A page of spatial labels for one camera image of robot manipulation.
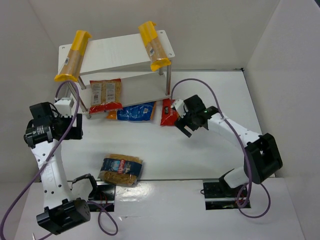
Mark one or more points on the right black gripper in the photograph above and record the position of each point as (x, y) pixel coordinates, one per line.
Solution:
(186, 120)

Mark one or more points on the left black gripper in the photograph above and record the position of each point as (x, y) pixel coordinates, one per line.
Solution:
(75, 126)

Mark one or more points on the small red pasta bag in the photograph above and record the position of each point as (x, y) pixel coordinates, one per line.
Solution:
(168, 114)

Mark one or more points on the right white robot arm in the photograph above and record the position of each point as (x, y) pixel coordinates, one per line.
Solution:
(261, 154)

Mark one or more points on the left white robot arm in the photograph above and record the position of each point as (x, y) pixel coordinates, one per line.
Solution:
(65, 205)

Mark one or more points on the blue and orange pasta bag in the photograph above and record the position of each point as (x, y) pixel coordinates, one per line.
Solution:
(135, 113)

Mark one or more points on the red pasta bag on shelf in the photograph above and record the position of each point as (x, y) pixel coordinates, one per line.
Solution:
(105, 95)

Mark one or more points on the Agnesi penne pasta bag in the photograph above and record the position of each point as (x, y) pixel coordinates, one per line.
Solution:
(121, 170)

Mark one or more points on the white two-tier shelf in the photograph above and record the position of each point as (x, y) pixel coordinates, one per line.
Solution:
(125, 58)

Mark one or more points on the left yellow spaghetti package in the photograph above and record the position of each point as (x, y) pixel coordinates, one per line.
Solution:
(71, 66)

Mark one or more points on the yellow spaghetti package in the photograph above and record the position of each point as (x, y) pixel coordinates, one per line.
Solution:
(71, 66)
(154, 49)

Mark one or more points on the right yellow spaghetti package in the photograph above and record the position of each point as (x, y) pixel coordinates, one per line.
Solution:
(154, 49)

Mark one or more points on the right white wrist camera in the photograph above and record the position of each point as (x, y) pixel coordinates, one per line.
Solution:
(179, 106)

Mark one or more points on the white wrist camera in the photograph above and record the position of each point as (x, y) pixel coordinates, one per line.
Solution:
(64, 106)
(179, 106)

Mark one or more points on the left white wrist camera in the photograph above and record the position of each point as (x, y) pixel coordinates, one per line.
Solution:
(64, 106)

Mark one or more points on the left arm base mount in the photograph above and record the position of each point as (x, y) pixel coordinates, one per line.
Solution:
(104, 195)

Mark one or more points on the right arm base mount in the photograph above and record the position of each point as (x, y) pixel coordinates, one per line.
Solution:
(216, 198)

